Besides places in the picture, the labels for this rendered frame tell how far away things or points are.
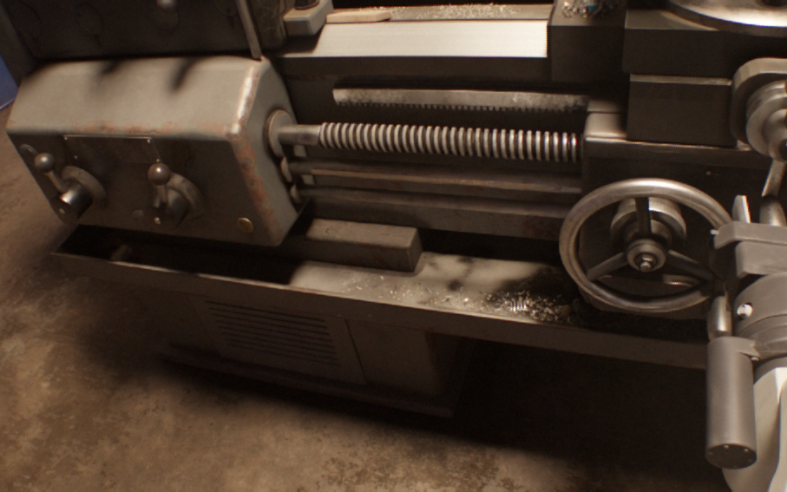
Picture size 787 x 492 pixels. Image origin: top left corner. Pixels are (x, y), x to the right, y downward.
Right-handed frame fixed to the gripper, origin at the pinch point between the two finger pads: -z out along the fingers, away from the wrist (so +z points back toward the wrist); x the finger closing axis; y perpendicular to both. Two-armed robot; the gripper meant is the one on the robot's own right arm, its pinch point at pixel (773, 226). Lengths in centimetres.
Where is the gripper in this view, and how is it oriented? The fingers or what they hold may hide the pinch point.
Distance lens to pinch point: 68.2
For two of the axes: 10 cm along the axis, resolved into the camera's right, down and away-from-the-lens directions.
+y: -1.3, -7.3, -6.7
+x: 9.4, 1.3, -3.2
